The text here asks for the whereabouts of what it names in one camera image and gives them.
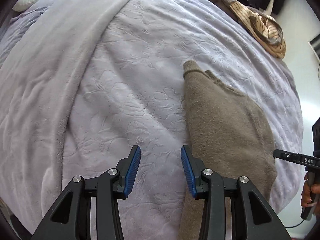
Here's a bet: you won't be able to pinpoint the olive brown knit sweater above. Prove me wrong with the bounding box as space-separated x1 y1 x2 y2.
177 60 278 240

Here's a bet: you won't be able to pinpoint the person's right hand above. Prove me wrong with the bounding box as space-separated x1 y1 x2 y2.
300 173 320 207

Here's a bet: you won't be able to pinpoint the tan striped garment pile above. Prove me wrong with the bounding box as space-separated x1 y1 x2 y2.
208 0 286 59

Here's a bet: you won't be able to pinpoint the lavender embossed bed blanket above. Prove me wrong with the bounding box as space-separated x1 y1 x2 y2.
1 0 303 239

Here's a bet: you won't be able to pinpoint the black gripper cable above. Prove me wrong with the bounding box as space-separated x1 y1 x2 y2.
285 218 306 229

